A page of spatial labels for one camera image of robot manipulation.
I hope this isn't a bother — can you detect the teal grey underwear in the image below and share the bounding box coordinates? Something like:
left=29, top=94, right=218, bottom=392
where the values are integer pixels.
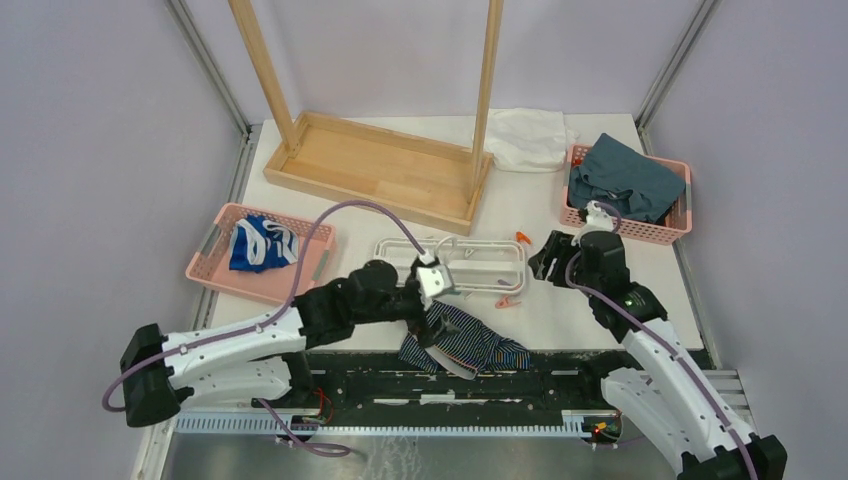
left=567, top=133, right=685, bottom=224

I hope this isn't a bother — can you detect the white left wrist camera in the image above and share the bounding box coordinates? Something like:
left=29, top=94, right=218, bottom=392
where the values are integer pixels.
left=413, top=251, right=456, bottom=306

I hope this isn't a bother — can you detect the pink basket right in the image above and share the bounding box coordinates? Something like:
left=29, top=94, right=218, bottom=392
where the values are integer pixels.
left=559, top=143, right=694, bottom=245

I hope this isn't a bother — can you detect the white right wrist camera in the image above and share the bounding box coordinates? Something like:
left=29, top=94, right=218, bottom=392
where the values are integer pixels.
left=571, top=200, right=622, bottom=247

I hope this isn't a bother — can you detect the white plastic clip hanger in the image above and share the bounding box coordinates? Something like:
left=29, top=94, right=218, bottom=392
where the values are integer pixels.
left=372, top=236, right=528, bottom=295

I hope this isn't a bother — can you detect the blue white underwear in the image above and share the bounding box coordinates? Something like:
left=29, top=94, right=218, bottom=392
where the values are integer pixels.
left=229, top=214, right=300, bottom=273

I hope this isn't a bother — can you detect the white slotted cable duct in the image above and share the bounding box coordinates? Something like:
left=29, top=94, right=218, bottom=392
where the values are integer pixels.
left=174, top=411, right=591, bottom=439

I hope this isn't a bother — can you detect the wooden hanger rack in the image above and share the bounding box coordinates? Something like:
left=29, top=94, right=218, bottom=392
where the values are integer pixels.
left=229, top=1, right=504, bottom=235

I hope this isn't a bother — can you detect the pink basket left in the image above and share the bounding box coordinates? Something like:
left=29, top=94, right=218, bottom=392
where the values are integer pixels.
left=186, top=203, right=336, bottom=304

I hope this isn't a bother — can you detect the white folded cloth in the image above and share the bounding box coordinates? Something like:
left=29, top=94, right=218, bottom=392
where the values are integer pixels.
left=484, top=108, right=579, bottom=174

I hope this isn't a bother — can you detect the pink basket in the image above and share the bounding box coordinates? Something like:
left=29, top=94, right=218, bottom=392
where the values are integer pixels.
left=186, top=203, right=336, bottom=304
left=559, top=143, right=694, bottom=245

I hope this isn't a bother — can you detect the navy striped boxer underwear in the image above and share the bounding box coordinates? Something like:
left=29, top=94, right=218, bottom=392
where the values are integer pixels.
left=427, top=301, right=532, bottom=379

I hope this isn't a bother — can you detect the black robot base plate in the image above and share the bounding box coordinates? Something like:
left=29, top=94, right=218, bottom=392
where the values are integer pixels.
left=192, top=351, right=713, bottom=429

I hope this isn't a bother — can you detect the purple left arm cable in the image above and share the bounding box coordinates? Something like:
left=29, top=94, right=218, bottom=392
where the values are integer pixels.
left=101, top=199, right=439, bottom=460

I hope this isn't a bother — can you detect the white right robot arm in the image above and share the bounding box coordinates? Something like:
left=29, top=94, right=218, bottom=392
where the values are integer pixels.
left=528, top=231, right=788, bottom=479

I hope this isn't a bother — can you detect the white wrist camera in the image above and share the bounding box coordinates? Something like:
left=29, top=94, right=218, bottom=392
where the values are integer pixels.
left=571, top=200, right=622, bottom=247
left=413, top=251, right=456, bottom=306

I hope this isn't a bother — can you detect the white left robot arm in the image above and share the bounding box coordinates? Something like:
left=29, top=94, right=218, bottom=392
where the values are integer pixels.
left=118, top=260, right=454, bottom=428

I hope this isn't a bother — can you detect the orange clip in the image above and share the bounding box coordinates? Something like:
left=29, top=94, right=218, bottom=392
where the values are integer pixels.
left=514, top=231, right=533, bottom=246
left=495, top=296, right=522, bottom=310

